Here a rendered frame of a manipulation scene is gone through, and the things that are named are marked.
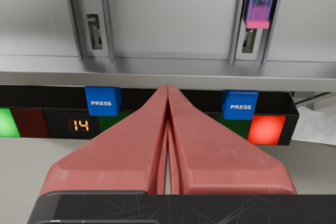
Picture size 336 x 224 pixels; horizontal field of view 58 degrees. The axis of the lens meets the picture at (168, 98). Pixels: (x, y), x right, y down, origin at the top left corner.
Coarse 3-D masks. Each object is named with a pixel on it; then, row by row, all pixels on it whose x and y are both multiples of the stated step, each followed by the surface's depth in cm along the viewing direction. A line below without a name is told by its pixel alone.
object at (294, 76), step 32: (96, 32) 26; (0, 64) 22; (32, 64) 22; (64, 64) 22; (96, 64) 22; (128, 64) 22; (160, 64) 22; (192, 64) 22; (224, 64) 22; (256, 64) 22; (288, 64) 22; (320, 64) 22
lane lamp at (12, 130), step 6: (0, 108) 28; (6, 108) 28; (0, 114) 28; (6, 114) 28; (0, 120) 28; (6, 120) 28; (12, 120) 28; (0, 126) 29; (6, 126) 29; (12, 126) 29; (0, 132) 29; (6, 132) 29; (12, 132) 29; (18, 132) 29
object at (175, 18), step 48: (0, 0) 20; (48, 0) 20; (96, 0) 20; (144, 0) 20; (192, 0) 20; (240, 0) 19; (288, 0) 20; (0, 48) 23; (48, 48) 23; (96, 48) 23; (144, 48) 22; (192, 48) 22; (240, 48) 22; (288, 48) 22
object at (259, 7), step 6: (246, 0) 20; (252, 0) 19; (258, 0) 19; (264, 0) 19; (270, 0) 19; (246, 6) 20; (252, 6) 19; (258, 6) 19; (264, 6) 19; (270, 6) 19; (246, 12) 20; (252, 12) 19; (258, 12) 19; (264, 12) 19; (246, 18) 20; (252, 18) 19; (258, 18) 19; (264, 18) 19
